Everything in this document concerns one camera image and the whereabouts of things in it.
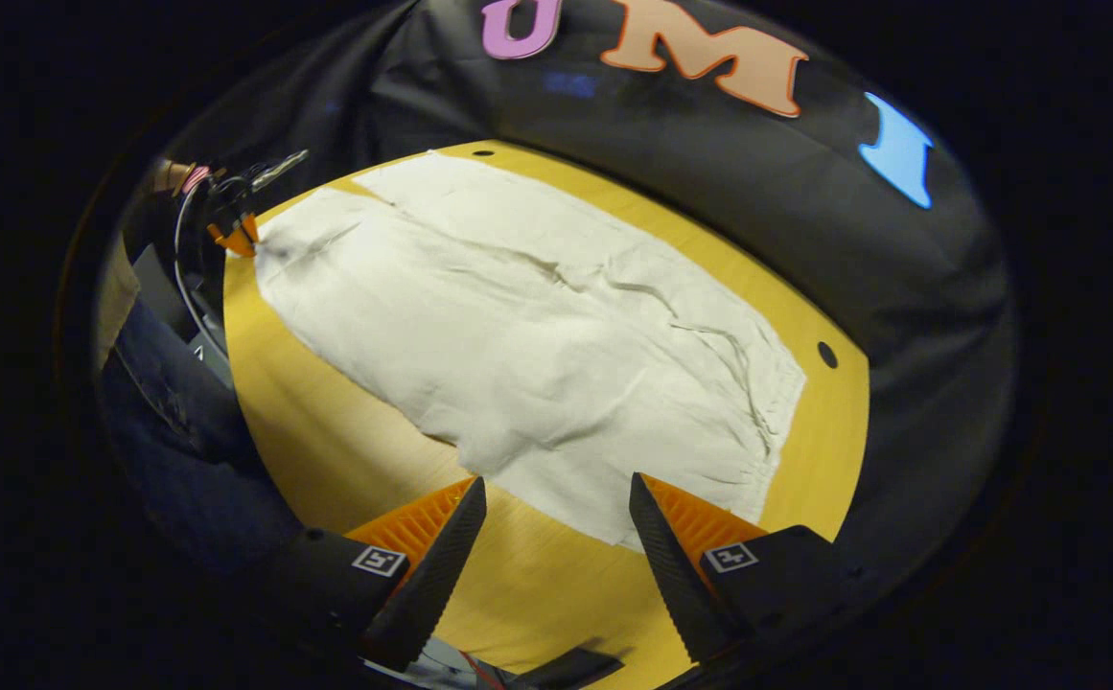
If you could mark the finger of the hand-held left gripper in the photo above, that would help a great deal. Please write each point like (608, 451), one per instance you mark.
(235, 238)

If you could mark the black backdrop cloth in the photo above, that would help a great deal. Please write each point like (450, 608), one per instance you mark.
(729, 172)

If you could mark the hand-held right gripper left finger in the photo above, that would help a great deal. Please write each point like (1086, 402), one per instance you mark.
(436, 575)

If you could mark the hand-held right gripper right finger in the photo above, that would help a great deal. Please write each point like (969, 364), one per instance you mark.
(676, 575)

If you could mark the person's beige top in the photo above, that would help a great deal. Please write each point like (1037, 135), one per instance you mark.
(115, 302)

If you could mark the cream white jeans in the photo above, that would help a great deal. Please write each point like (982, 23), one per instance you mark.
(518, 345)

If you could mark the person's legs in blue trousers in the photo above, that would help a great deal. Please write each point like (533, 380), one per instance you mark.
(182, 441)

